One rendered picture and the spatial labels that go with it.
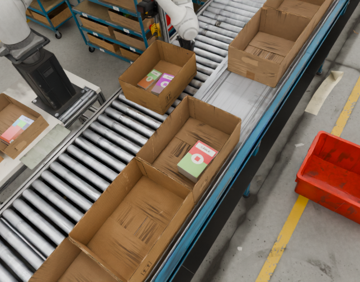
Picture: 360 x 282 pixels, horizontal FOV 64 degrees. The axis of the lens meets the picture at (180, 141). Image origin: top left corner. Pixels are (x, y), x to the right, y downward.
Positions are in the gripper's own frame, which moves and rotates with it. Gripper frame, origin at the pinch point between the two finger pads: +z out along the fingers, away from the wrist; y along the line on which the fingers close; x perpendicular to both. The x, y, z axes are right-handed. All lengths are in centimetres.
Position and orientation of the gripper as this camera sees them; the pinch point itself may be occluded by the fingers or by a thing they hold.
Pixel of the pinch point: (188, 55)
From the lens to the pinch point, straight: 186.3
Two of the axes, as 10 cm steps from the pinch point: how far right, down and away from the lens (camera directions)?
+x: -5.7, 7.2, -3.9
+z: 1.1, 5.4, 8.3
